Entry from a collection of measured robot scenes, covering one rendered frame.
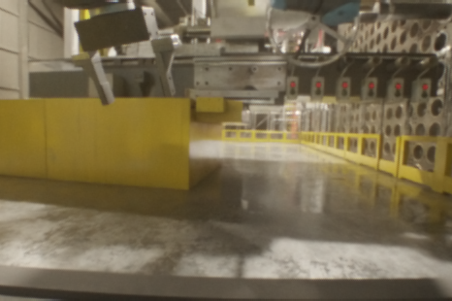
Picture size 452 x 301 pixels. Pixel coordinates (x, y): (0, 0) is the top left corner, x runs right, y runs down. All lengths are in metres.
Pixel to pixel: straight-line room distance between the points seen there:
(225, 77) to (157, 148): 0.75
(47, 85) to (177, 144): 1.53
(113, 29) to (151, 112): 1.20
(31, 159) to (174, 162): 1.12
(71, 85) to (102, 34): 2.07
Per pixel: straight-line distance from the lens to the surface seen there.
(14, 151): 2.37
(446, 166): 2.20
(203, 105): 1.54
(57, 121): 2.06
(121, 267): 0.80
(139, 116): 1.69
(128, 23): 0.47
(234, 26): 1.98
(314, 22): 1.17
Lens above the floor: 0.39
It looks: 5 degrees down
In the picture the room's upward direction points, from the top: 2 degrees clockwise
